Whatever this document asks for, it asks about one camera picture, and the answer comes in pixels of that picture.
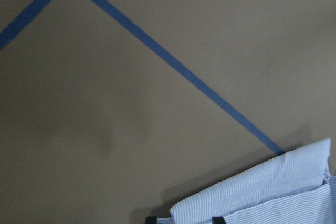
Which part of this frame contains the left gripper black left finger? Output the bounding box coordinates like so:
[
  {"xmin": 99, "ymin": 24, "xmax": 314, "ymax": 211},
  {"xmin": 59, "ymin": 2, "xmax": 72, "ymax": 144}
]
[{"xmin": 145, "ymin": 216, "xmax": 158, "ymax": 224}]

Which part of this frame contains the light blue striped shirt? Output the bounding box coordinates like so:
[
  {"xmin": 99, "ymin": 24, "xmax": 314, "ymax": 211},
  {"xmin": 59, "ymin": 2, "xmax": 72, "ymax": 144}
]
[{"xmin": 170, "ymin": 138, "xmax": 331, "ymax": 223}]

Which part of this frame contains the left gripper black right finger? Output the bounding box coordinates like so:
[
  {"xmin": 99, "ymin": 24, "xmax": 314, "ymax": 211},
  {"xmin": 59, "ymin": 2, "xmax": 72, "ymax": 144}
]
[{"xmin": 212, "ymin": 216, "xmax": 225, "ymax": 224}]

